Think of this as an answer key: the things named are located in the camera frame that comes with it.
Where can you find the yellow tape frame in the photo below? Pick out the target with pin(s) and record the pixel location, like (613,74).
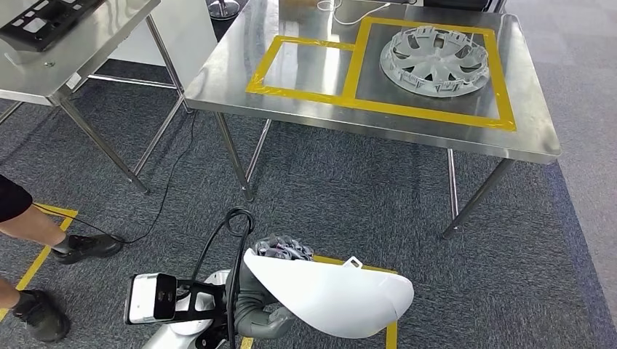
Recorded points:
(357,62)

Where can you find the white cabinet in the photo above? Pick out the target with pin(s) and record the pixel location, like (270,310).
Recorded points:
(193,33)

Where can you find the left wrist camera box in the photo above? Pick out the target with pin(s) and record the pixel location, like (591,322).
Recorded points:
(144,298)

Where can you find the person's leg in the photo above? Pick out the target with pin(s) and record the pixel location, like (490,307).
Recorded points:
(7,294)
(29,221)

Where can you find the white plastic car part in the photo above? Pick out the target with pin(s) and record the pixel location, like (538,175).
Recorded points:
(337,303)

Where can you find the grey wheel cover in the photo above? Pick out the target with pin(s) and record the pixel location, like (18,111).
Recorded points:
(436,62)

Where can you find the black shoe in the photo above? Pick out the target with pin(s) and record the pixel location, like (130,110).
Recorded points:
(43,318)
(89,248)

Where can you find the steel side table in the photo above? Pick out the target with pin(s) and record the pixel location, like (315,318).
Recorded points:
(111,33)

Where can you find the black plastic tray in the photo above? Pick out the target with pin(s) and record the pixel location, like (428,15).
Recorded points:
(53,24)

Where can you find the steel workbench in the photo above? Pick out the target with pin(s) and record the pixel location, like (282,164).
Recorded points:
(231,86)

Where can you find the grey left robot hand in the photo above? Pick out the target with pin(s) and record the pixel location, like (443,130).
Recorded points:
(284,248)

